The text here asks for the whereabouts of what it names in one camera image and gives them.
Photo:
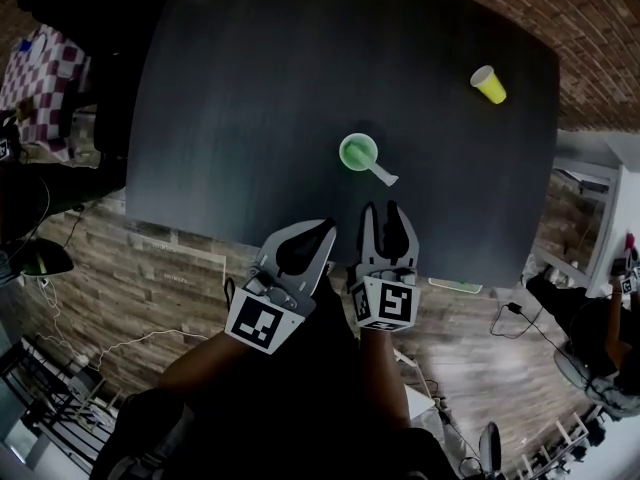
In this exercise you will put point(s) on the grey chair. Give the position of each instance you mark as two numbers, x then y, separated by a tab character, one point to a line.
580	373

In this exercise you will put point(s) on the light wooden rack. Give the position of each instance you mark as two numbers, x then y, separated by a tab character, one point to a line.
75	403
565	438

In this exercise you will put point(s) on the checkered cloth table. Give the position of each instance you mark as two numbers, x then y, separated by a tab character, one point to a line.
45	98

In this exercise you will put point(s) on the black grey bag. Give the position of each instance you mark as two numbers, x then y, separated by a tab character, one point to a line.
150	433

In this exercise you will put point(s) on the person's left forearm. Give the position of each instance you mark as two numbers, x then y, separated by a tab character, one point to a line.
210	363

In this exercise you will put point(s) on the green cup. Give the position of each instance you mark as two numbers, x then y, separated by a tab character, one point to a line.
347	160

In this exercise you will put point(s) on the person's black clothing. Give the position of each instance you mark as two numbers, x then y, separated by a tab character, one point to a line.
300	418

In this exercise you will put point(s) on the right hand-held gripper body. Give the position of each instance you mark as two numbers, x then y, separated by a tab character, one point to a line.
390	298

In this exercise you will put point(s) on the dark table with white legs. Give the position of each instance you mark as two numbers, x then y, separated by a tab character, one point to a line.
280	93

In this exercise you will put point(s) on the white desk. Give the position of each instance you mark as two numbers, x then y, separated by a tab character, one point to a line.
615	193

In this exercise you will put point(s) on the black oval board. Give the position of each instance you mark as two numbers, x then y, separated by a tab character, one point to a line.
42	260

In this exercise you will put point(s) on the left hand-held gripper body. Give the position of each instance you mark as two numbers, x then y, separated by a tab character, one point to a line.
260	318

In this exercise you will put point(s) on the person's grey shoe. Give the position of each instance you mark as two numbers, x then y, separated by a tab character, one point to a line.
328	267

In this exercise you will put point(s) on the person's right forearm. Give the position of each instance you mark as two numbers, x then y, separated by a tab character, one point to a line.
382	383

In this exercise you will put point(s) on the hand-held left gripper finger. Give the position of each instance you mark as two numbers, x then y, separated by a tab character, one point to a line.
322	263
272	248

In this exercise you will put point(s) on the yellow cup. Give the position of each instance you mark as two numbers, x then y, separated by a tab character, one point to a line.
492	88

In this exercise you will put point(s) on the white plate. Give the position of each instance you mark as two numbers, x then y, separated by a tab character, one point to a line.
41	43

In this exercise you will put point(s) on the white basket with green items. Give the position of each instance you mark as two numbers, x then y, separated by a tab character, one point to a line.
455	285

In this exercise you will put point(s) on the black office chair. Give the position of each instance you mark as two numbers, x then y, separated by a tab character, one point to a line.
115	28

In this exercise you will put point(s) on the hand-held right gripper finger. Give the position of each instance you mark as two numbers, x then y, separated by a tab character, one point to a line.
366	238
410	248

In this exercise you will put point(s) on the white grey box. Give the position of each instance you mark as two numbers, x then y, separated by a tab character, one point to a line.
417	398

